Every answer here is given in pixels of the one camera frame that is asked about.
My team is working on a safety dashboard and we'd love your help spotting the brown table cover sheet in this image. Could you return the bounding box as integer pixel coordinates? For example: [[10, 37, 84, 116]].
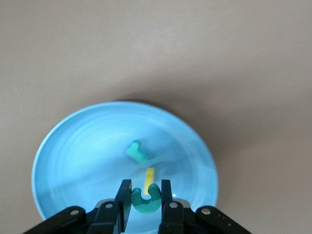
[[0, 0, 312, 234]]

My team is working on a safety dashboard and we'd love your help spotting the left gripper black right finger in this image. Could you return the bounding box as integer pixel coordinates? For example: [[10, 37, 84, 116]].
[[157, 179, 185, 234]]

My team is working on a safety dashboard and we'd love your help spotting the teal foam letter r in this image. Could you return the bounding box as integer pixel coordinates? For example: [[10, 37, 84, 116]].
[[126, 140, 149, 164]]

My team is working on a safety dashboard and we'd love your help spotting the yellow foam letter p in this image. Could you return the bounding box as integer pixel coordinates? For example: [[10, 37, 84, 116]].
[[143, 167, 156, 195]]

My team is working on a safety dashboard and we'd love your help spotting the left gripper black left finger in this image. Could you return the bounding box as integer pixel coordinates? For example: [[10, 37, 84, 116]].
[[87, 179, 134, 234]]

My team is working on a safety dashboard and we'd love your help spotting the blue plate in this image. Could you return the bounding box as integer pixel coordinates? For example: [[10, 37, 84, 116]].
[[31, 100, 219, 234]]

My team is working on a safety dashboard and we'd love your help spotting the teal foam letter c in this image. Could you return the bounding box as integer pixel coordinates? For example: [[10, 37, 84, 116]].
[[131, 183, 162, 215]]

